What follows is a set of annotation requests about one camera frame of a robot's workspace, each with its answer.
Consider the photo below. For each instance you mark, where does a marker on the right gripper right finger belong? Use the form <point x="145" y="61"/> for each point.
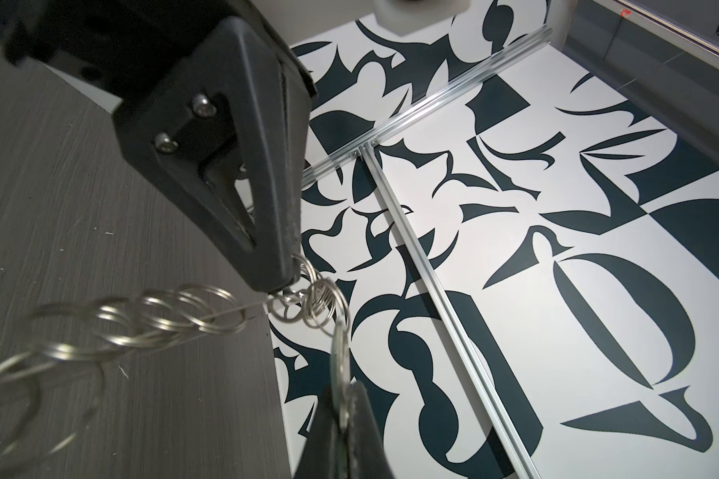
<point x="366" y="456"/>

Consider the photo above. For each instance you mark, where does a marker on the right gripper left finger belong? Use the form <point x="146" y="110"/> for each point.
<point x="324" y="455"/>

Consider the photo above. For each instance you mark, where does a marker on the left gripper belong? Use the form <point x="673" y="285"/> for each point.
<point x="214" y="111"/>

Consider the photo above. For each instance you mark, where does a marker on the metal key organizer plate with rings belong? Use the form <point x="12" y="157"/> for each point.
<point x="157" y="320"/>

